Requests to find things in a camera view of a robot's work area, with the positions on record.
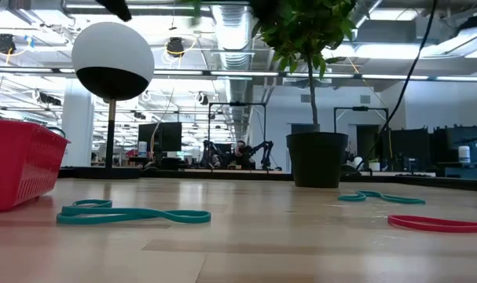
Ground white black globe table lamp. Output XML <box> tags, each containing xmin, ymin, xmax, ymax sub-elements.
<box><xmin>71</xmin><ymin>21</ymin><xmax>156</xmax><ymax>180</ymax></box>

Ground black metal gantry frame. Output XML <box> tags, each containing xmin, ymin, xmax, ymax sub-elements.
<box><xmin>207</xmin><ymin>101</ymin><xmax>267</xmax><ymax>170</ymax></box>
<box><xmin>333</xmin><ymin>106</ymin><xmax>390</xmax><ymax>158</ymax></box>

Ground black computer monitor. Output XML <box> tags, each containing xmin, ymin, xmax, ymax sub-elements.
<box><xmin>138</xmin><ymin>122</ymin><xmax>183</xmax><ymax>153</ymax></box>

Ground black round plant pot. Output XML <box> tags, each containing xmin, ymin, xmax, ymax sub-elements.
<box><xmin>285</xmin><ymin>131</ymin><xmax>350</xmax><ymax>189</ymax></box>

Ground black table edge rail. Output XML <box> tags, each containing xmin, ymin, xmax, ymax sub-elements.
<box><xmin>59</xmin><ymin>167</ymin><xmax>477</xmax><ymax>193</ymax></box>

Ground red rubber band loop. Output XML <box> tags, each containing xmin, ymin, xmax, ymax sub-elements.
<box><xmin>387</xmin><ymin>214</ymin><xmax>477</xmax><ymax>234</ymax></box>

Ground red plastic slotted basket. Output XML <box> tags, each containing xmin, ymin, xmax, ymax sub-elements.
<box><xmin>0</xmin><ymin>119</ymin><xmax>71</xmax><ymax>213</ymax></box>

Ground person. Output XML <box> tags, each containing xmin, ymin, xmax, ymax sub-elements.
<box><xmin>232</xmin><ymin>139</ymin><xmax>257</xmax><ymax>170</ymax></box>

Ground teal rubber band loop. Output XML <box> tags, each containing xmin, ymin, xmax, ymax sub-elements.
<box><xmin>56</xmin><ymin>199</ymin><xmax>212</xmax><ymax>226</ymax></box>
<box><xmin>338</xmin><ymin>190</ymin><xmax>426</xmax><ymax>205</ymax></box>

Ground black ceiling dome device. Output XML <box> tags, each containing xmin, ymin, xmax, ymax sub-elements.
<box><xmin>0</xmin><ymin>33</ymin><xmax>17</xmax><ymax>56</ymax></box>
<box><xmin>166</xmin><ymin>37</ymin><xmax>186</xmax><ymax>59</ymax></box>

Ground background black robot arms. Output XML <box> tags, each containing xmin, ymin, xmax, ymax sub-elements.
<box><xmin>200</xmin><ymin>139</ymin><xmax>274</xmax><ymax>171</ymax></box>

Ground green leafy small tree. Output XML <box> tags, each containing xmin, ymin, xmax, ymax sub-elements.
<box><xmin>249</xmin><ymin>0</ymin><xmax>358</xmax><ymax>133</ymax></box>

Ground black office workstation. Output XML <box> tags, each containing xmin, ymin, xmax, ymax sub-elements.
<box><xmin>390</xmin><ymin>125</ymin><xmax>477</xmax><ymax>180</ymax></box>

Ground silver ceiling ventilation duct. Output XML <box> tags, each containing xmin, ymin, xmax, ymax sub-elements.
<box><xmin>212</xmin><ymin>0</ymin><xmax>255</xmax><ymax>72</ymax></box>

